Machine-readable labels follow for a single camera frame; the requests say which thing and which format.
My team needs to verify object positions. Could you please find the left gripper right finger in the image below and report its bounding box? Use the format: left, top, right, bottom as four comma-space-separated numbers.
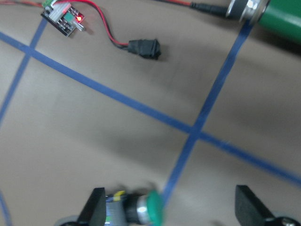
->
235, 185, 282, 226

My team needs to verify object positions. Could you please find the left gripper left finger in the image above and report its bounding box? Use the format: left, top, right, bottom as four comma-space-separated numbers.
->
76, 187, 106, 226

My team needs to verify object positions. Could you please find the black power connector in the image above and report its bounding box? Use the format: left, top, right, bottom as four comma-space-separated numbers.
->
127, 39, 161, 60

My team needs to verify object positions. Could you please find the green conveyor belt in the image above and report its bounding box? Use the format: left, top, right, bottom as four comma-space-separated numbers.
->
226, 0, 301, 44

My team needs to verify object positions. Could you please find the motor speed controller board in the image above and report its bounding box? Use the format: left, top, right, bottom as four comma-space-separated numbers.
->
41, 0, 85, 37

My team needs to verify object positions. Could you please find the red black power cable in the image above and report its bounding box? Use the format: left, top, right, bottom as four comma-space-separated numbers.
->
0, 0, 230, 49

